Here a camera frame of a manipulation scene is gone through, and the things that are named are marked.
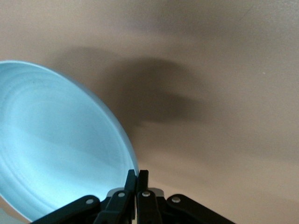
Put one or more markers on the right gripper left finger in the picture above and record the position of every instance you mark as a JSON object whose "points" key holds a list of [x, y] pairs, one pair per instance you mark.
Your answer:
{"points": [[116, 205]]}

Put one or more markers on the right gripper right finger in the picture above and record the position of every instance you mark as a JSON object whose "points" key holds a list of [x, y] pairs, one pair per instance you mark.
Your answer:
{"points": [[149, 207]]}

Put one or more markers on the blue plate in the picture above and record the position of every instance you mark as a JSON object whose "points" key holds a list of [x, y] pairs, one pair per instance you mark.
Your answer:
{"points": [[58, 140]]}

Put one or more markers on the brown table mat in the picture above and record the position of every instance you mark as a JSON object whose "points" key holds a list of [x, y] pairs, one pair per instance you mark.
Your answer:
{"points": [[210, 93]]}

